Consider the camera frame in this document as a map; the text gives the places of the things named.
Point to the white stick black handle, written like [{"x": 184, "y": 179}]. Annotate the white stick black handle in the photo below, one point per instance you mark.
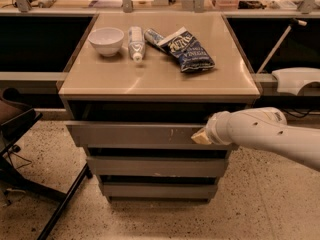
[{"x": 293, "y": 22}]

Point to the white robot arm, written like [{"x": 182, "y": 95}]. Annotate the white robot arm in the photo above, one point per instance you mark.
[{"x": 262, "y": 129}]

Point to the black office chair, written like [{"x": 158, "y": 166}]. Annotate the black office chair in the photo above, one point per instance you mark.
[{"x": 34, "y": 194}]

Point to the blue vinegar chips bag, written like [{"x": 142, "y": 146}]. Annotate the blue vinegar chips bag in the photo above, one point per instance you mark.
[{"x": 184, "y": 47}]

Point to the grey drawer cabinet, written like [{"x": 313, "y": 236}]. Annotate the grey drawer cabinet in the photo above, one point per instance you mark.
[{"x": 117, "y": 89}]

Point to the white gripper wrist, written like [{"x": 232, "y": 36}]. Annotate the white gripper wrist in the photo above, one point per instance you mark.
[{"x": 214, "y": 129}]

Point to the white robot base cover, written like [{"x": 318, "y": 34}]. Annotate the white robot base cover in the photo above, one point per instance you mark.
[{"x": 293, "y": 80}]

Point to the grey bottom drawer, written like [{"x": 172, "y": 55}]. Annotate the grey bottom drawer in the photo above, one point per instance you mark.
[{"x": 173, "y": 191}]

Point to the clear plastic water bottle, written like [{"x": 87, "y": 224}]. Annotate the clear plastic water bottle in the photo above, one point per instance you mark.
[{"x": 136, "y": 43}]

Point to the grey middle drawer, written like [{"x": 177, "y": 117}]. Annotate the grey middle drawer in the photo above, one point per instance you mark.
[{"x": 156, "y": 167}]

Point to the grey drawer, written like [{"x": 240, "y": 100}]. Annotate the grey drawer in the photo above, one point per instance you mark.
[
  {"x": 156, "y": 167},
  {"x": 173, "y": 191},
  {"x": 94, "y": 134}
]

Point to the white bowl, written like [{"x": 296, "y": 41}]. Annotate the white bowl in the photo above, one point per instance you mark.
[{"x": 106, "y": 41}]

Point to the grey top drawer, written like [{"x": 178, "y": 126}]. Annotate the grey top drawer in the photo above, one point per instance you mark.
[{"x": 94, "y": 134}]

